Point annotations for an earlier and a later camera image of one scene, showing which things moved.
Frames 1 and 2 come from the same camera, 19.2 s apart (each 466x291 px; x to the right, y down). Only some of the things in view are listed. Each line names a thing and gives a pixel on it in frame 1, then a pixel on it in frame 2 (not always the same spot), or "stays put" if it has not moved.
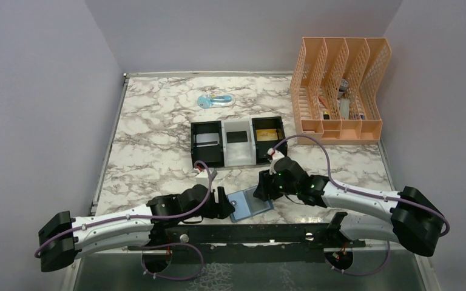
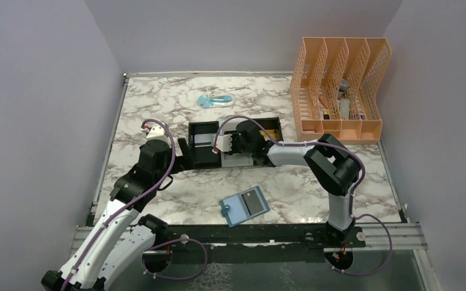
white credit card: x=202 y=140 stays put
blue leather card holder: x=246 y=205 stays put
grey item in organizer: x=344 y=106 stays put
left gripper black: x=221 y=209 -> x=182 y=162
